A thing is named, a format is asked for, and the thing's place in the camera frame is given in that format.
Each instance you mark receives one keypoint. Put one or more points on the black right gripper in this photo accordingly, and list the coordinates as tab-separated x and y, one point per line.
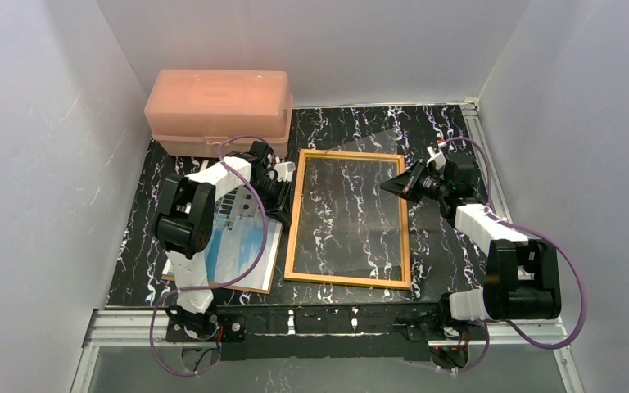
414	180

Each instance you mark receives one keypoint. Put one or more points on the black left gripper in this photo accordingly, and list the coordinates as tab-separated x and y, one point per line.
280	191

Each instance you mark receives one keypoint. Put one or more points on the sky and building photo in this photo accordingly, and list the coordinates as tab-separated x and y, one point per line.
238	242

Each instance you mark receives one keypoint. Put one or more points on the clear acrylic frame sheet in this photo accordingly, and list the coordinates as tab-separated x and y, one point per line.
348	226

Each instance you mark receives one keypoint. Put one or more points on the yellow wooden picture frame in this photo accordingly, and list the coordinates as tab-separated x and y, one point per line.
403	284

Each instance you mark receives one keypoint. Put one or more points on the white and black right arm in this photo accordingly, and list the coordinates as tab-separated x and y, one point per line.
522	275

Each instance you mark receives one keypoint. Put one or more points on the pink plastic storage box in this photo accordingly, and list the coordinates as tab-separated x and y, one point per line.
190	112

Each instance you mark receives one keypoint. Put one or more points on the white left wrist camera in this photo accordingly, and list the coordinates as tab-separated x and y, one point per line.
282	171

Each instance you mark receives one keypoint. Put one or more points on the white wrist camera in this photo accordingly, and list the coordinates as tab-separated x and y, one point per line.
282	171
437	159

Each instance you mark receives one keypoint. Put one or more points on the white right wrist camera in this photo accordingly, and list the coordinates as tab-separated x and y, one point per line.
437	159

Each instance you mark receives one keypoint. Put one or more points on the brown frame backing board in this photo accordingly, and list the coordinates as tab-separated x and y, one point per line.
222	285

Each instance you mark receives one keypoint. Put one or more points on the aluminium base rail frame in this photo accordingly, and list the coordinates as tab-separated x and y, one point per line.
442	260

